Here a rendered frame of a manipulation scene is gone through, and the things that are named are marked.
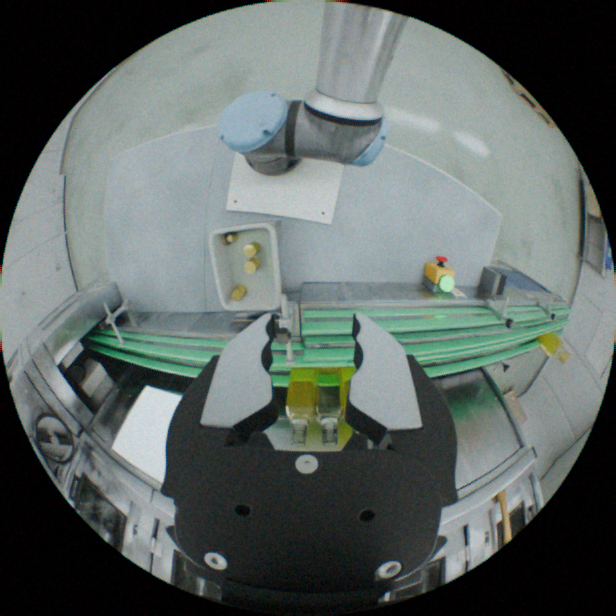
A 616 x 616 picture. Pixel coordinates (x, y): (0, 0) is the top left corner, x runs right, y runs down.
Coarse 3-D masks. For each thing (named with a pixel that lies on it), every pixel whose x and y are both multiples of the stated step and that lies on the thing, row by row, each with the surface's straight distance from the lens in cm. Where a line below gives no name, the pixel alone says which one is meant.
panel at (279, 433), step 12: (180, 396) 72; (132, 408) 82; (264, 432) 56; (276, 432) 55; (288, 432) 55; (312, 432) 54; (348, 432) 55; (276, 444) 54; (288, 444) 53; (312, 444) 53; (336, 444) 53; (120, 456) 75; (132, 468) 70; (156, 480) 63
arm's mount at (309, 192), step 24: (240, 168) 56; (312, 168) 52; (336, 168) 52; (240, 192) 55; (264, 192) 53; (288, 192) 52; (312, 192) 51; (336, 192) 51; (288, 216) 51; (312, 216) 51
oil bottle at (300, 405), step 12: (300, 372) 46; (312, 372) 46; (300, 384) 44; (312, 384) 44; (288, 396) 42; (300, 396) 42; (312, 396) 42; (288, 408) 41; (300, 408) 40; (312, 408) 40; (288, 420) 43; (312, 420) 42
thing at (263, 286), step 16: (256, 224) 47; (240, 240) 56; (256, 240) 55; (272, 240) 46; (224, 256) 56; (240, 256) 57; (256, 256) 56; (272, 256) 54; (224, 272) 56; (240, 272) 58; (256, 272) 57; (272, 272) 56; (224, 288) 56; (256, 288) 59; (272, 288) 58; (224, 304) 56; (240, 304) 56; (256, 304) 54; (272, 304) 53
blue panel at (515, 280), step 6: (504, 270) 164; (510, 276) 150; (516, 276) 162; (522, 276) 178; (510, 282) 129; (516, 282) 139; (522, 282) 150; (528, 282) 164; (510, 288) 114; (516, 288) 122; (522, 288) 131; (528, 288) 141; (534, 288) 154; (540, 288) 169
